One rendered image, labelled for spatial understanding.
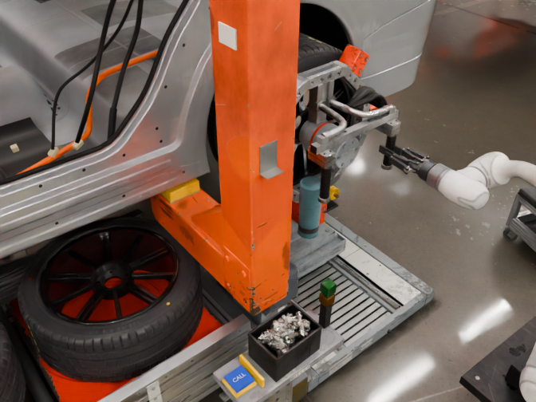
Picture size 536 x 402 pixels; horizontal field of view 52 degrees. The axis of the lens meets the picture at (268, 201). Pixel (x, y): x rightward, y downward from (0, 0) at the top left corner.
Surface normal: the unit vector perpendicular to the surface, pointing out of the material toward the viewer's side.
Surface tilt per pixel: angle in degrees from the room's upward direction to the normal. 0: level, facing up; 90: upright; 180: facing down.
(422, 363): 0
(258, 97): 90
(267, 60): 90
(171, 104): 90
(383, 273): 0
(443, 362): 0
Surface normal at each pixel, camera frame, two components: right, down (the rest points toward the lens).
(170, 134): 0.63, 0.48
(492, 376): 0.00, -0.79
